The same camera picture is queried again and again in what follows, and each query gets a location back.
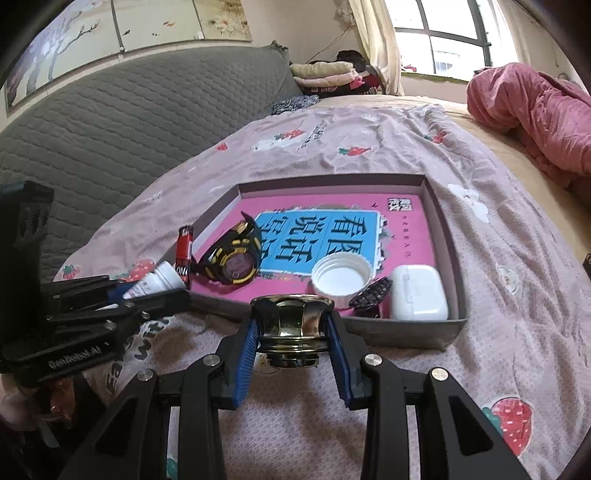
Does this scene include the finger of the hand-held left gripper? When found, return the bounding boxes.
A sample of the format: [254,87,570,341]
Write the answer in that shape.
[41,275,139,315]
[46,291,191,333]

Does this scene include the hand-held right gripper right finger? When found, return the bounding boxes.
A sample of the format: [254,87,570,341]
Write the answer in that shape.
[325,310,532,480]

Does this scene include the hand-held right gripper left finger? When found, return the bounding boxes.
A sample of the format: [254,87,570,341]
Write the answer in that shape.
[60,316,259,480]

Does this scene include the small white pill bottle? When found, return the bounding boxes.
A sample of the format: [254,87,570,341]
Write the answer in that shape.
[122,260,183,301]

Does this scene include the red and black tube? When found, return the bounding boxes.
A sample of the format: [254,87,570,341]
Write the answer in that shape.
[177,225,195,289]

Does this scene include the shallow brown cardboard box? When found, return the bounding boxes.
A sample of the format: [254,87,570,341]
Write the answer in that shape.
[187,173,468,350]

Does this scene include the white round jar lid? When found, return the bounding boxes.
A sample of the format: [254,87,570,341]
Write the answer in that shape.
[311,255,373,310]

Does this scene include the black and yellow wristwatch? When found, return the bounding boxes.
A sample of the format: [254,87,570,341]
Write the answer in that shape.
[190,211,262,288]

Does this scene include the white earbuds case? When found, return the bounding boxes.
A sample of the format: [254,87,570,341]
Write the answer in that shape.
[389,264,450,321]

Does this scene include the person's left hand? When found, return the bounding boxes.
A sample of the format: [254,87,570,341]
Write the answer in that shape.
[46,377,80,426]

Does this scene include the pink and blue book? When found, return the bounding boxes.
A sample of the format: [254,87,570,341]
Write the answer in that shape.
[191,191,437,319]

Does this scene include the grey quilted headboard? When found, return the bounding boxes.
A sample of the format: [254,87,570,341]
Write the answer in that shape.
[0,44,303,282]

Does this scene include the dark floral cloth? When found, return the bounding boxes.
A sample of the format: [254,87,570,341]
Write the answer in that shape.
[269,95,320,116]

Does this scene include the beige mattress sheet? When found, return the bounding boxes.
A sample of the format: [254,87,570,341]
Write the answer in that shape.
[318,95,591,301]

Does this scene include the pile of folded clothes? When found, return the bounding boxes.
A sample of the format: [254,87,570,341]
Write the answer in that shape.
[290,50,384,97]

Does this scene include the cream curtain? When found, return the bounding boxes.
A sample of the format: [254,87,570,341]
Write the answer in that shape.
[348,0,402,96]

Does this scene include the pink quilt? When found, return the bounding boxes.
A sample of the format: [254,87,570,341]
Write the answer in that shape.
[466,62,591,190]

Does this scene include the window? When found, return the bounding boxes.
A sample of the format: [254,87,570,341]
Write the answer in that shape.
[385,0,518,79]

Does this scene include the floral wall painting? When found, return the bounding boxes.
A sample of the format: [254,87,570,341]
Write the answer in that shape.
[4,0,252,112]

